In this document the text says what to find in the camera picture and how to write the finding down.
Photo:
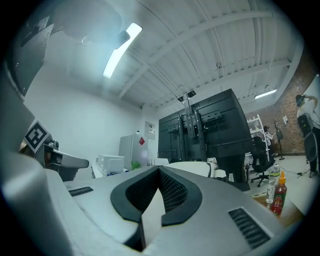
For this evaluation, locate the white shelving rack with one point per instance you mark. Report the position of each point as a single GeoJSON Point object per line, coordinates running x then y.
{"type": "Point", "coordinates": [255, 125]}

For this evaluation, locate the grey wall electrical box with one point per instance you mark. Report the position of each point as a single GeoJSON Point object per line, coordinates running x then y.
{"type": "Point", "coordinates": [150, 130]}

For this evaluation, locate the white microwave oven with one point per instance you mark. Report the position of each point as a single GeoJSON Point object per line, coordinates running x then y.
{"type": "Point", "coordinates": [110, 163]}

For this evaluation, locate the black router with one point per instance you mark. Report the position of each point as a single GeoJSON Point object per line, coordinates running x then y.
{"type": "Point", "coordinates": [150, 163]}

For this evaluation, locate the white ceiling security camera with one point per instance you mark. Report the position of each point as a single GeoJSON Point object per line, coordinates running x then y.
{"type": "Point", "coordinates": [218, 65]}

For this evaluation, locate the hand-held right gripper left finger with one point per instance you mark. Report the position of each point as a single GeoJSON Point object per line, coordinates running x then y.
{"type": "Point", "coordinates": [100, 197]}

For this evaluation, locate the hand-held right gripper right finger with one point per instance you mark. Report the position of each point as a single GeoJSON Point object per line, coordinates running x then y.
{"type": "Point", "coordinates": [212, 200]}

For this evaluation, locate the green potted plant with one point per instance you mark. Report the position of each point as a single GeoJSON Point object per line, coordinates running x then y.
{"type": "Point", "coordinates": [136, 165]}

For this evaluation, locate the person's head with headset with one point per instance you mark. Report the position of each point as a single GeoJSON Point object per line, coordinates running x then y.
{"type": "Point", "coordinates": [87, 17]}

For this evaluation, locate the whiteboard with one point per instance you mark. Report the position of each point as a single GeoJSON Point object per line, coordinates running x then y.
{"type": "Point", "coordinates": [315, 87]}

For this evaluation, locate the white paper notice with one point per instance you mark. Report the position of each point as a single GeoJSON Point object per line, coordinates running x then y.
{"type": "Point", "coordinates": [285, 119]}

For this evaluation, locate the clear plastic bottle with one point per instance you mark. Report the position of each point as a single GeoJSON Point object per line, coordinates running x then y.
{"type": "Point", "coordinates": [271, 182]}

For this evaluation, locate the white and black oval pack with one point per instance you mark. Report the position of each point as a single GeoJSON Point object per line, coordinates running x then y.
{"type": "Point", "coordinates": [310, 147]}

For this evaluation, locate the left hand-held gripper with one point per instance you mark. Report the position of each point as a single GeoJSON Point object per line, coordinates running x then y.
{"type": "Point", "coordinates": [36, 136]}

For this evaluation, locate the orange-capped red sauce bottle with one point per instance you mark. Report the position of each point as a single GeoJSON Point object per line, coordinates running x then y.
{"type": "Point", "coordinates": [279, 197]}

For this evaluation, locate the silver refrigerator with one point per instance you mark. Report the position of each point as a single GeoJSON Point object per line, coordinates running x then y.
{"type": "Point", "coordinates": [130, 150]}

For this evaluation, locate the ceiling light bar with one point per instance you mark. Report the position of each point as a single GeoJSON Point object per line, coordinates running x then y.
{"type": "Point", "coordinates": [120, 52]}
{"type": "Point", "coordinates": [265, 94]}

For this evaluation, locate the large black screen on stand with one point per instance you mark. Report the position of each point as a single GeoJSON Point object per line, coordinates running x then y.
{"type": "Point", "coordinates": [212, 130]}

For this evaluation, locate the black coat stand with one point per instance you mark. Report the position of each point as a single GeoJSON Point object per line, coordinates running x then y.
{"type": "Point", "coordinates": [278, 135]}

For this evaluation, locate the wooden table with black legs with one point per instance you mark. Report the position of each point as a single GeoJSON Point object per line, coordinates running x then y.
{"type": "Point", "coordinates": [290, 210]}

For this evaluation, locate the black office chair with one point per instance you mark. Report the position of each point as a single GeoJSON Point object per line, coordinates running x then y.
{"type": "Point", "coordinates": [261, 157]}

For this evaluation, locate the white backpack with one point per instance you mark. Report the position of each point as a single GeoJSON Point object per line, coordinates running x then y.
{"type": "Point", "coordinates": [190, 167]}

